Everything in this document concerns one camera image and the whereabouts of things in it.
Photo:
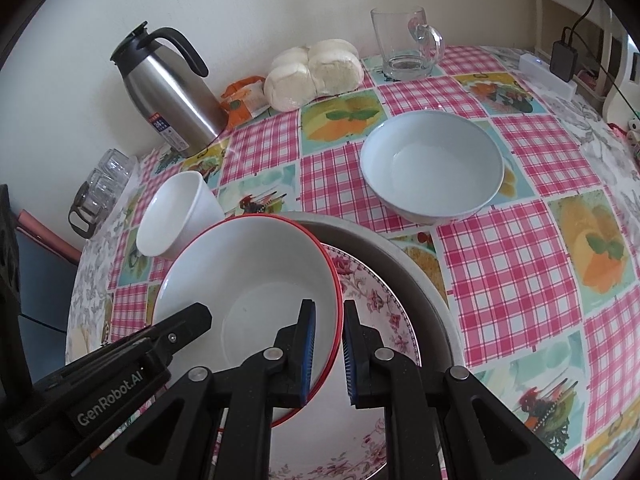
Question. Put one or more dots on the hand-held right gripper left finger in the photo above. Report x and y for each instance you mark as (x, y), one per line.
(307, 355)

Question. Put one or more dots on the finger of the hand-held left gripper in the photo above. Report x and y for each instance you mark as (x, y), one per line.
(185, 325)

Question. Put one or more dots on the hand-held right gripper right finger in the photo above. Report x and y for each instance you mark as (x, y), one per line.
(348, 370)

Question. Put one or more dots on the pink floral plate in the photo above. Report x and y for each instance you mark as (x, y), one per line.
(370, 300)

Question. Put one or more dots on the strawberry print bowl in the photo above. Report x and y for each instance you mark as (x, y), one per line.
(250, 270)

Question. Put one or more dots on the steel plate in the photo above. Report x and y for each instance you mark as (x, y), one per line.
(400, 270)

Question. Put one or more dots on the white square bowl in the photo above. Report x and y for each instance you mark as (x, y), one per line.
(175, 210)

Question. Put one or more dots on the pink chair back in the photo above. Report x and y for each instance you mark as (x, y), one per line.
(45, 237)

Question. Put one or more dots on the clear drinking glass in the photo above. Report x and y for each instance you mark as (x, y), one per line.
(117, 162)

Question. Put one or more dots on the pink checked tablecloth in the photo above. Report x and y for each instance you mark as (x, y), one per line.
(500, 270)

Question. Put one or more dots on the pale blue round bowl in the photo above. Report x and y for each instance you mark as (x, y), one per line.
(430, 170)

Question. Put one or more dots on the steel thermos jug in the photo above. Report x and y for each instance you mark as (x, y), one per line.
(170, 105)

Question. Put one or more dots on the orange snack packet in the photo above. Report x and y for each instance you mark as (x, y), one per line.
(245, 105)

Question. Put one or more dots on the bag of white buns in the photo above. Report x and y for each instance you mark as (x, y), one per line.
(310, 75)

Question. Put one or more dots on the clear glass mug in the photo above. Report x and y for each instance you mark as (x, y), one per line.
(400, 45)

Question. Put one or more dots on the white power strip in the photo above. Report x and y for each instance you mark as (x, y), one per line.
(537, 67)

